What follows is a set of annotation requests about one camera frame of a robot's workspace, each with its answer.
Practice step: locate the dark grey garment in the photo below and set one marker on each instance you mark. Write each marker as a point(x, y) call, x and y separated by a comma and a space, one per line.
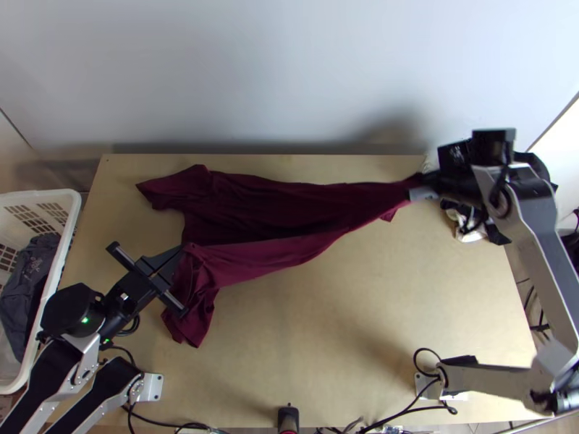
point(27, 276)

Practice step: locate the maroon t-shirt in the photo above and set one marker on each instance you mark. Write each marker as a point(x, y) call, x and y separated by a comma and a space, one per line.
point(271, 203)

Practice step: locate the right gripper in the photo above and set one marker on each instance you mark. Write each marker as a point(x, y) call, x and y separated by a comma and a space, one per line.
point(454, 162)

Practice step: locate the white laundry basket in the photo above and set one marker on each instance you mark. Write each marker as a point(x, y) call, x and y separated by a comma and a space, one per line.
point(50, 199)

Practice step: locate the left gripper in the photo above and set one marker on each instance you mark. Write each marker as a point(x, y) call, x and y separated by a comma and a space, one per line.
point(138, 287)

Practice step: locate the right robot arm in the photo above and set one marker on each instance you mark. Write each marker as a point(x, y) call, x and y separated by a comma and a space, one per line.
point(533, 226)

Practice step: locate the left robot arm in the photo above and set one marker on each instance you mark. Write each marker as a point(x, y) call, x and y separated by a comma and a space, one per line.
point(68, 312)

